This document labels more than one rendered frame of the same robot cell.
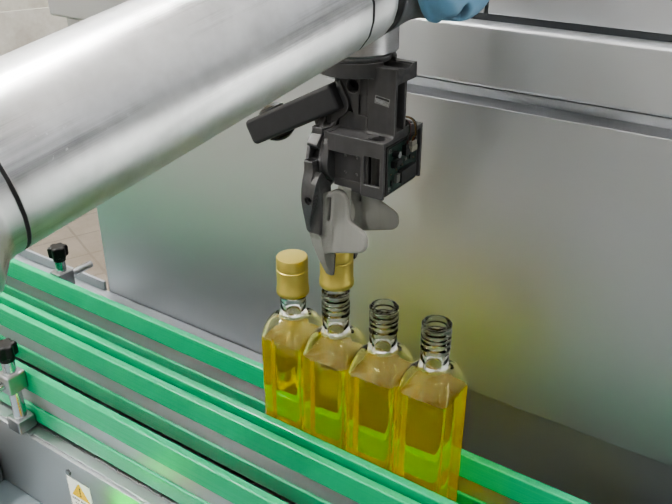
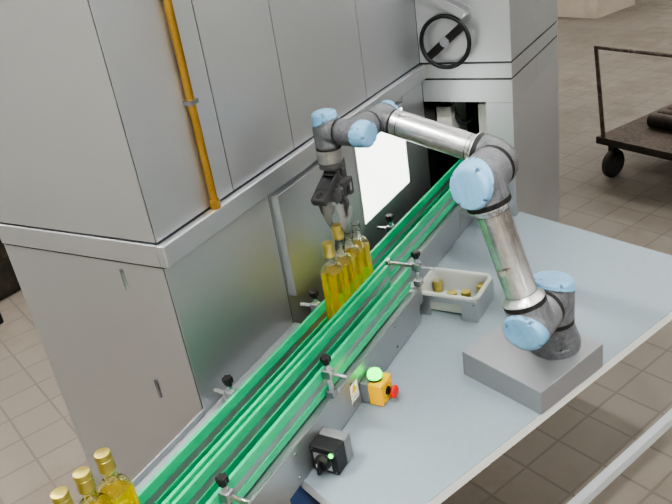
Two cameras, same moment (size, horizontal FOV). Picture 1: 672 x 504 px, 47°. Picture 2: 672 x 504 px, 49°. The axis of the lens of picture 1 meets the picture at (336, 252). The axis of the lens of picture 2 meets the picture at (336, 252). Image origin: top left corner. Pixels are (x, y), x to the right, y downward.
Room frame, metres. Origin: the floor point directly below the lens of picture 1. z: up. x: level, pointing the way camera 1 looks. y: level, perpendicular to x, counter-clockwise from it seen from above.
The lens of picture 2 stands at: (0.74, 2.03, 2.12)
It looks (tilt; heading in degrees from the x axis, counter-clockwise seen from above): 27 degrees down; 269
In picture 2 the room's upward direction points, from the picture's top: 9 degrees counter-clockwise
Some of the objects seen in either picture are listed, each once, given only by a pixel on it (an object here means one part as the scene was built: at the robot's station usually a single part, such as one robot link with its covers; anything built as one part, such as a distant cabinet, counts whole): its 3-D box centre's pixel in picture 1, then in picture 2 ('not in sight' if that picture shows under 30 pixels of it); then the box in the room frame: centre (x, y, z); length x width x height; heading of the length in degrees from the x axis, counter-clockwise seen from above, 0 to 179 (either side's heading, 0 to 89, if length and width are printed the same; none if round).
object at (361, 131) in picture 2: not in sight; (357, 130); (0.59, 0.04, 1.48); 0.11 x 0.11 x 0.08; 47
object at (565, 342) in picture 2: not in sight; (553, 329); (0.13, 0.28, 0.88); 0.15 x 0.15 x 0.10
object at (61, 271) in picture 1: (75, 278); (225, 396); (1.06, 0.41, 0.94); 0.07 x 0.04 x 0.13; 146
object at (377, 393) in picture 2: not in sight; (377, 388); (0.65, 0.29, 0.79); 0.07 x 0.07 x 0.07; 56
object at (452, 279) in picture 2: not in sight; (454, 293); (0.32, -0.15, 0.80); 0.22 x 0.17 x 0.09; 146
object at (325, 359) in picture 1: (335, 408); (345, 284); (0.68, 0.00, 0.99); 0.06 x 0.06 x 0.21; 57
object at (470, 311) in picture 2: not in sight; (447, 294); (0.34, -0.16, 0.79); 0.27 x 0.17 x 0.08; 146
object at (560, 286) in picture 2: not in sight; (552, 296); (0.13, 0.29, 1.00); 0.13 x 0.12 x 0.14; 47
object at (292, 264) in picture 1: (292, 273); (328, 249); (0.72, 0.05, 1.14); 0.04 x 0.04 x 0.04
